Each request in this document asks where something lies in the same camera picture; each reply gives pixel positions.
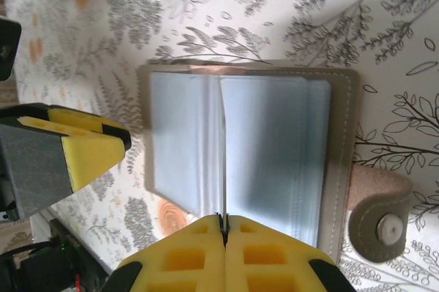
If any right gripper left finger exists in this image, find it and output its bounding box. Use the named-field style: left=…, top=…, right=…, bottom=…
left=104, top=214, right=227, bottom=292

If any taupe leather card holder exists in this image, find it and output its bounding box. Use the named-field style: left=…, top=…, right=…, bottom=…
left=136, top=60, right=414, bottom=267

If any floral patterned table cover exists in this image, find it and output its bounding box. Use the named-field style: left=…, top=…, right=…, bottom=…
left=0, top=0, right=439, bottom=292

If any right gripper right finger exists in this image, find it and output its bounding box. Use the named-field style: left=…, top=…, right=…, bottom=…
left=224, top=215, right=357, bottom=292

